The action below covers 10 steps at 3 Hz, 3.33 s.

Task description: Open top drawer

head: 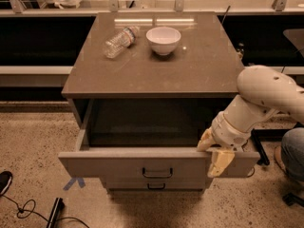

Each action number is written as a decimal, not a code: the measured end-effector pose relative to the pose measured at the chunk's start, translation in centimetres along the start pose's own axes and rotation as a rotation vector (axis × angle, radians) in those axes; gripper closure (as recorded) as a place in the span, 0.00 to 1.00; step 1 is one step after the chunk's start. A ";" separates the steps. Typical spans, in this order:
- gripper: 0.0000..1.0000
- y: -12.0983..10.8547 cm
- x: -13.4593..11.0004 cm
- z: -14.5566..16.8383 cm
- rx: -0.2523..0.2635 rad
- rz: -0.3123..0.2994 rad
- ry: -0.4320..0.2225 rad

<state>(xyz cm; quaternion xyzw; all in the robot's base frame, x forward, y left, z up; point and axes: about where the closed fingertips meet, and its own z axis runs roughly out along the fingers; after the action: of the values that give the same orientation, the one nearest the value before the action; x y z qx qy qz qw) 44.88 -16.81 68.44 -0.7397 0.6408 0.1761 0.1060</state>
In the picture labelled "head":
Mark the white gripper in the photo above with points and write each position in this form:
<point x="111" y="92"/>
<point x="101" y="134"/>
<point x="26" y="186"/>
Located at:
<point x="228" y="133"/>

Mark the grey top drawer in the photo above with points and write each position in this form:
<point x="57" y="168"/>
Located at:
<point x="141" y="140"/>

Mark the grey drawer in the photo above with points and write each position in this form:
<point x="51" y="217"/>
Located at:
<point x="141" y="140"/>
<point x="156" y="184"/>

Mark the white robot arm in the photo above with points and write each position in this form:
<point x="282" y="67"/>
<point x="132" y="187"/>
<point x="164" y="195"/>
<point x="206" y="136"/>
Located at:
<point x="261" y="93"/>

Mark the grey drawer cabinet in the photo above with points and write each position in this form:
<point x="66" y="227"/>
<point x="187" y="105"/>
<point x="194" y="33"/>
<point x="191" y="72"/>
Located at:
<point x="204" y="65"/>

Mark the grey bottom drawer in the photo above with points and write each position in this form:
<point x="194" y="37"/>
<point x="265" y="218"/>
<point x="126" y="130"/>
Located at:
<point x="156" y="184"/>

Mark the black tripod leg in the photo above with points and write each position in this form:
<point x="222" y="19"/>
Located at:
<point x="264" y="160"/>

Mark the tan shoe at right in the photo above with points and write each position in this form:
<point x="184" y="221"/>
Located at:
<point x="278" y="160"/>

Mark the blue jeans leg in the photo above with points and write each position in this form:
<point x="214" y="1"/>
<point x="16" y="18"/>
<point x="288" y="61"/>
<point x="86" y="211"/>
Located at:
<point x="292" y="153"/>

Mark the white ceramic bowl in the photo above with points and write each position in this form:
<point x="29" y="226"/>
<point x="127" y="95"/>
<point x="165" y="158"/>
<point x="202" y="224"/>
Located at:
<point x="163" y="40"/>

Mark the blue tape cross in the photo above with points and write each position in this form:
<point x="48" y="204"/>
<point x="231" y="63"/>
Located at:
<point x="80" y="181"/>

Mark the clear plastic water bottle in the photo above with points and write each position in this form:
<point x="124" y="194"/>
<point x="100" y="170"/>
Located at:
<point x="123" y="39"/>

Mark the black bar on floor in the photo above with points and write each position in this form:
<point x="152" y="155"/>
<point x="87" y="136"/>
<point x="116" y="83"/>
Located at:
<point x="58" y="207"/>

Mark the black shoe at left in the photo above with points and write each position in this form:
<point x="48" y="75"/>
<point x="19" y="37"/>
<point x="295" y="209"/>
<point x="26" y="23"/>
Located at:
<point x="5" y="181"/>

